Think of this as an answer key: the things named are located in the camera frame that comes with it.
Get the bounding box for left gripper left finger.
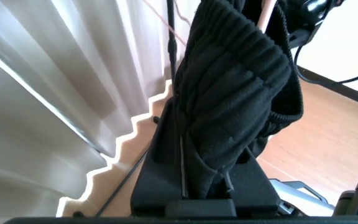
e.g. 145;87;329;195
131;96;186;218

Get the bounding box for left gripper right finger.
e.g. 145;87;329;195
227;147;281;218

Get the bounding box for black shorts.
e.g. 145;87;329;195
174;0;304;200

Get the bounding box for pink clothes hanger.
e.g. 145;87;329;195
141;0;192;47
256;0;278;34

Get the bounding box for black clothes rack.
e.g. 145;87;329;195
72;0;180;218

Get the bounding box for beige curtain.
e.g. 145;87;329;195
0;0;203;218

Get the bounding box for black cable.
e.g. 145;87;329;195
293;45;358;85

